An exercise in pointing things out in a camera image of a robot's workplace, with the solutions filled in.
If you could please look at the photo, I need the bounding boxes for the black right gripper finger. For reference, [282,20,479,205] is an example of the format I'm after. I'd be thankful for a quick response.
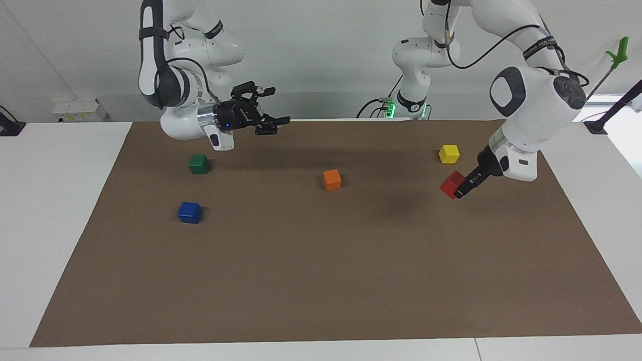
[231,81,277,104]
[254,114,291,136]

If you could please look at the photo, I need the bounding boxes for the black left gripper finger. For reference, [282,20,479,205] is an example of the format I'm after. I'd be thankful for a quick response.
[453,174,484,200]

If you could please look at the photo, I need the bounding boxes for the red wooden block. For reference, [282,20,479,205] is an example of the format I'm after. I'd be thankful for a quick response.
[440,171,467,200]

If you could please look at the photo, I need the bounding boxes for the blue wooden block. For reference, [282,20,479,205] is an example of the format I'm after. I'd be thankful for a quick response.
[178,202,203,224]

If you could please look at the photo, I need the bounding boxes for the brown paper table mat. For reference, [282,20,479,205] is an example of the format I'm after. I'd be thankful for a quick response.
[30,119,642,347]

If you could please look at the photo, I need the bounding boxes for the white cardboard box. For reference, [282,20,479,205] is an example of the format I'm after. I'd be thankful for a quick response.
[52,97,108,123]

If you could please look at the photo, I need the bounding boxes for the green tipped grabber stick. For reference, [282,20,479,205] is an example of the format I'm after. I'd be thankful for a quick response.
[584,37,629,101]

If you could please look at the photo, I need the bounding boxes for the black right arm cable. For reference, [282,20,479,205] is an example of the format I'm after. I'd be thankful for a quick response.
[154,24,222,107]

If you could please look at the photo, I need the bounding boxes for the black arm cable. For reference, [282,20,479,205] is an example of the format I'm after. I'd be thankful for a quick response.
[154,24,222,107]
[443,0,590,87]

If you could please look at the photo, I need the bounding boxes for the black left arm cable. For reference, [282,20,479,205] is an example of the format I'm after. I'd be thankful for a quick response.
[443,0,590,87]

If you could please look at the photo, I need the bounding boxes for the black left arm base cables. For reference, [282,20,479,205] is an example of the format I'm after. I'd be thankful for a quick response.
[356,74,403,119]

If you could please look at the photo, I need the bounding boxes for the black clamp mount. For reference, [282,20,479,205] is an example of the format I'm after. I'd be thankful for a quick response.
[0,105,27,137]

